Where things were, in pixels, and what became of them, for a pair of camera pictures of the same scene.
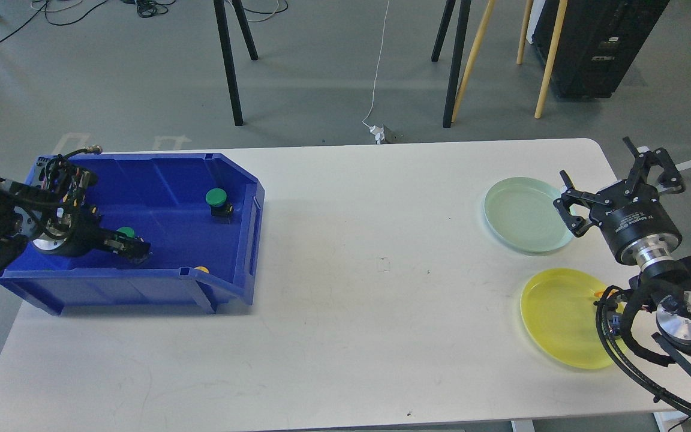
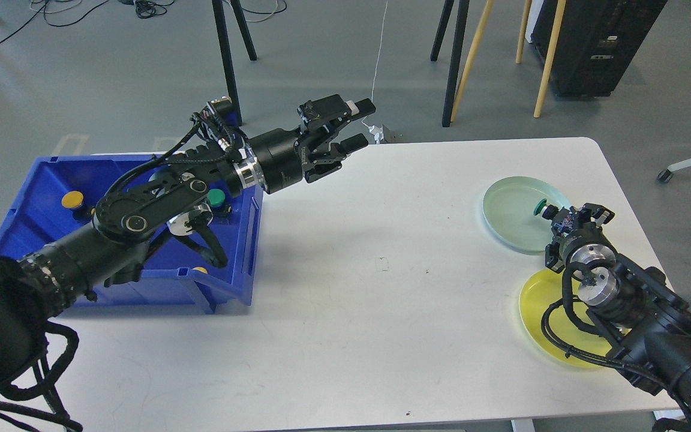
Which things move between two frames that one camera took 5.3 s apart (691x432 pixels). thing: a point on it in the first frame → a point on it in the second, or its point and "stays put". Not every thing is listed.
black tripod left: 221,28 stays put
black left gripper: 76,229 → 284,157
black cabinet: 597,41 stays put
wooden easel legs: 562,5 stays put
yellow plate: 558,311 stays put
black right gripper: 629,212 → 571,228
